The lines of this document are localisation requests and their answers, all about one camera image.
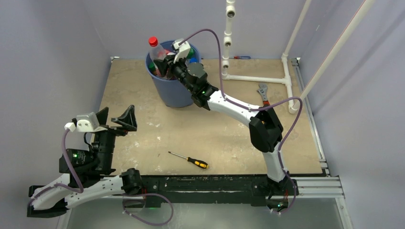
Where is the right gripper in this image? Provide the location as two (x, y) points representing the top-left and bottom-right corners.
(155, 54), (196, 94)

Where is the black yellow screwdriver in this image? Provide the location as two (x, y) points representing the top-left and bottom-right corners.
(168, 151), (209, 169)

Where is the red label clear bottle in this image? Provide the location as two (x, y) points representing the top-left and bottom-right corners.
(156, 49), (171, 60)

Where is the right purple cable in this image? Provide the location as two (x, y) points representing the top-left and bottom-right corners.
(180, 29), (304, 216)

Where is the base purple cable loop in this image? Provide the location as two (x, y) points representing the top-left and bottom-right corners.
(122, 193), (174, 227)

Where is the blue plastic bin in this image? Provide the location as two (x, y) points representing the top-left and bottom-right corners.
(145, 53), (193, 108)

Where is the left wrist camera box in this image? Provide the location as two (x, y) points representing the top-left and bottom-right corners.
(64, 112), (107, 133)

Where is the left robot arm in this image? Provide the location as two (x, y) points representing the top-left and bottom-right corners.
(27, 105), (144, 218)

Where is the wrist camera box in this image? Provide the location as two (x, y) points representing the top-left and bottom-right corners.
(64, 112), (107, 133)
(171, 38), (191, 63)

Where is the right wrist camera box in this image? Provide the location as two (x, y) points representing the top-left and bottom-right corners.
(171, 38), (191, 63)

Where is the green plastic bottle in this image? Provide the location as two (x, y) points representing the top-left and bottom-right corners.
(186, 48), (195, 59)

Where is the red handled adjustable wrench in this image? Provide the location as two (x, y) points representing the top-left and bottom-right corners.
(257, 83), (270, 106)

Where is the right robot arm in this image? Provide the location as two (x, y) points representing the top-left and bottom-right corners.
(154, 55), (295, 194)

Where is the green cap tea bottle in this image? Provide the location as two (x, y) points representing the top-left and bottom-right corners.
(148, 62), (160, 77)

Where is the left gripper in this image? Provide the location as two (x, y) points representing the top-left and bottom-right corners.
(93, 104), (137, 171)

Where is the red blue screwdriver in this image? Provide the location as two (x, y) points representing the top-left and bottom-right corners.
(232, 56), (251, 60)

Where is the white PVC pipe frame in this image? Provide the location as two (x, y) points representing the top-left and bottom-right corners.
(220, 0), (375, 100)

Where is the small Pepsi bottle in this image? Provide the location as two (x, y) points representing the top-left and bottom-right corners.
(189, 57), (199, 64)

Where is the red cap clear bottle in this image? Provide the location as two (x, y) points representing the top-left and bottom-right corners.
(148, 36), (164, 62)

